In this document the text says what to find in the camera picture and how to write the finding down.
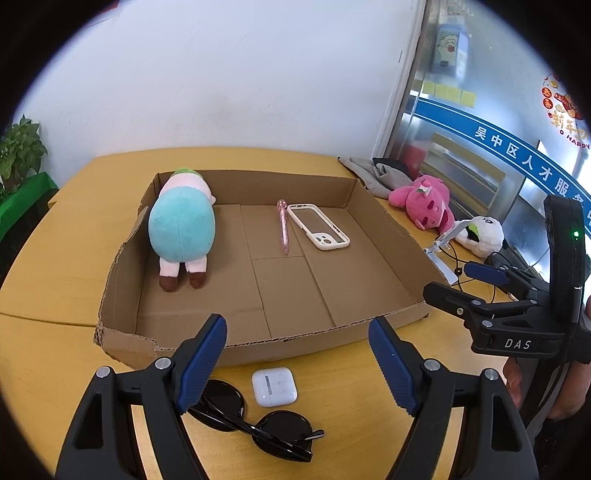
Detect white clear phone case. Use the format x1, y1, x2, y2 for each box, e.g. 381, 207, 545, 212
287, 204, 351, 251

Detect white earbuds case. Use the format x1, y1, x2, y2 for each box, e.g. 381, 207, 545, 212
252, 367, 298, 408

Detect black sunglasses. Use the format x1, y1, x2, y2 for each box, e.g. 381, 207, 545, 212
187, 379, 325, 463

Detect person's right hand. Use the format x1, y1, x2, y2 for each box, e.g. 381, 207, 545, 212
502, 294, 591, 422

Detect white plush toy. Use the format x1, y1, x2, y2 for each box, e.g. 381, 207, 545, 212
455, 216, 505, 260

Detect white phone stand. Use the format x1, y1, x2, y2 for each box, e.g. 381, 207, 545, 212
423, 220, 474, 285

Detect grey folded cloth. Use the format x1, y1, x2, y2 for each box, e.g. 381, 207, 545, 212
338, 156, 413, 199

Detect shallow cardboard box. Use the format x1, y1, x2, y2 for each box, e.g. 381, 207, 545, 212
94, 170, 442, 369

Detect pink glitter pen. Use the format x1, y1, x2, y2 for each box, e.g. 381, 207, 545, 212
276, 199, 290, 256

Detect teal pink plush toy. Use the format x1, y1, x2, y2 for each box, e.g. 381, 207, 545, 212
148, 168, 216, 292

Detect green cloth table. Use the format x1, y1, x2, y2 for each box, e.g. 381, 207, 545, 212
0, 172, 59, 239

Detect green potted plant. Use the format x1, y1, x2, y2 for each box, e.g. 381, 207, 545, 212
0, 116, 47, 194

